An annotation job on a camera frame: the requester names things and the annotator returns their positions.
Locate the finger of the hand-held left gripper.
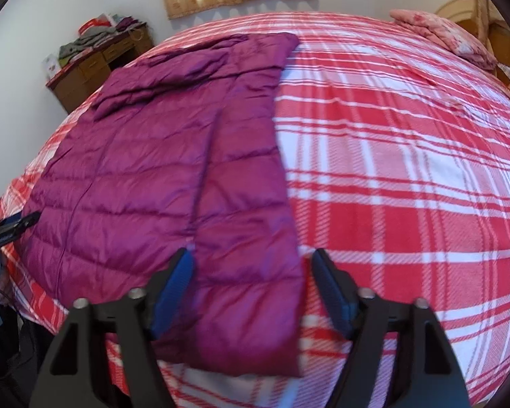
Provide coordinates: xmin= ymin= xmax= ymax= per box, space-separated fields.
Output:
xmin=0 ymin=211 xmax=41 ymax=247

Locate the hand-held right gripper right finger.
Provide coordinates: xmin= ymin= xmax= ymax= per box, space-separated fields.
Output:
xmin=311 ymin=247 xmax=472 ymax=408

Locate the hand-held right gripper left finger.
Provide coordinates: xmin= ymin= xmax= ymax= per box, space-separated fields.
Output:
xmin=34 ymin=247 xmax=196 ymax=408

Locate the purple puffer jacket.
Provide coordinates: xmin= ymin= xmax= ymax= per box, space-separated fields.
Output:
xmin=15 ymin=32 xmax=304 ymax=378

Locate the pile of clothes on desk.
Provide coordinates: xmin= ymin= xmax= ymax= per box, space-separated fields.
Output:
xmin=58 ymin=15 xmax=145 ymax=62

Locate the bed with red plaid sheet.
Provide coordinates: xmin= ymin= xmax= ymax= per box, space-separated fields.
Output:
xmin=0 ymin=11 xmax=510 ymax=408

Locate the brown wooden desk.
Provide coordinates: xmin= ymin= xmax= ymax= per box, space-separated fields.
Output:
xmin=46 ymin=23 xmax=154 ymax=113

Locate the pink floral folded quilt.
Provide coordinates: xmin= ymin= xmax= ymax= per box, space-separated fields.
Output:
xmin=389 ymin=8 xmax=500 ymax=71

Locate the wooden headboard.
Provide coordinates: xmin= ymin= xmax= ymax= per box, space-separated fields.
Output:
xmin=433 ymin=0 xmax=510 ymax=79

